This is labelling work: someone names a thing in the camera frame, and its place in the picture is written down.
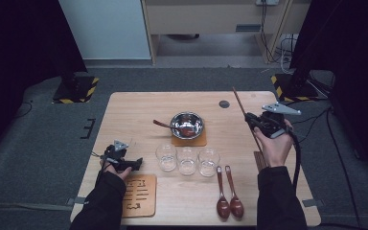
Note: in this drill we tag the person's right hand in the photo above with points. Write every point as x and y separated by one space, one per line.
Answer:
276 150

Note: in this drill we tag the striped black stand base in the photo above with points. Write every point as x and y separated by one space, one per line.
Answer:
76 91
295 91

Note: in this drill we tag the white cabinet panel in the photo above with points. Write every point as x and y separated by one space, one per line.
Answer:
105 28

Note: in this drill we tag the grey floor tape piece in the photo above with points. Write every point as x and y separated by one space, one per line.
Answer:
313 202
78 200

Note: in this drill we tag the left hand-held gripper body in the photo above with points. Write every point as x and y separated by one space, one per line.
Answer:
115 156

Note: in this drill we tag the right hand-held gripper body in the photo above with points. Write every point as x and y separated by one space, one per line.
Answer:
274 124

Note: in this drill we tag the beige wooden desk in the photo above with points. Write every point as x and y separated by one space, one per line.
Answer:
198 17

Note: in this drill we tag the clear drinking glass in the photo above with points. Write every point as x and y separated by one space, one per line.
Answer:
166 158
209 163
187 161

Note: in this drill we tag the brown wooden spoon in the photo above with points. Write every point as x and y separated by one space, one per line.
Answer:
236 207
223 207
161 124

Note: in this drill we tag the person's left hand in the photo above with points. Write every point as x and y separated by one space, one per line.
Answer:
121 175

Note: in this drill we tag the black curtain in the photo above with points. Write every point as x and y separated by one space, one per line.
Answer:
354 48
19 48

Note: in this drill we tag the stainless steel bowl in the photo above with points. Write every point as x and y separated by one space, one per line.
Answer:
187 123

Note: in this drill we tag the single brown chopstick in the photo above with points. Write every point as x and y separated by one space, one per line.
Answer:
239 100

